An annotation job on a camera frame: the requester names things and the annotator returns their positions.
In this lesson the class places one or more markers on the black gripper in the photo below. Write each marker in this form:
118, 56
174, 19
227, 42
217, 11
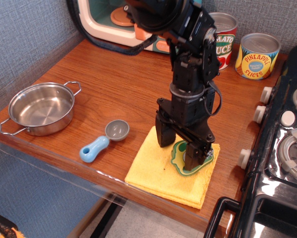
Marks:
187, 117

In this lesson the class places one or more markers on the green toy pepper slice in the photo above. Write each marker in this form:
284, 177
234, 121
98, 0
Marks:
178, 155

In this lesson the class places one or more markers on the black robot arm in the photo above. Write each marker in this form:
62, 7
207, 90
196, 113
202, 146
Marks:
195, 70

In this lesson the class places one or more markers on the orange microwave turntable plate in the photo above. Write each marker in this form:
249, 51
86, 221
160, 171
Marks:
119, 17

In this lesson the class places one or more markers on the teal toy microwave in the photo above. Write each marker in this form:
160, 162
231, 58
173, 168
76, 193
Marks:
101, 22

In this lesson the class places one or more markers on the yellow folded cloth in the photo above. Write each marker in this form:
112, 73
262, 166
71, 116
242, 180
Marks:
153, 172

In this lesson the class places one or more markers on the white stove knob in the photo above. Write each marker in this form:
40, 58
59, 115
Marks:
259, 114
265, 95
244, 158

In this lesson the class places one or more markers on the blue grey toy scoop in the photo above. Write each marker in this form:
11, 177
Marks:
116, 130

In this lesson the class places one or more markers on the black toy stove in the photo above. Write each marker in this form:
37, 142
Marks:
268, 206

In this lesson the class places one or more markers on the pineapple slices can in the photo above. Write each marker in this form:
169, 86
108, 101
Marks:
257, 56

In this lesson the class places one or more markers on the tomato sauce can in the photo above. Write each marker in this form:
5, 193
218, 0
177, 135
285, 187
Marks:
226, 28

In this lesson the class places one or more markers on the small steel pot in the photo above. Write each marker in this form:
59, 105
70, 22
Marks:
44, 108

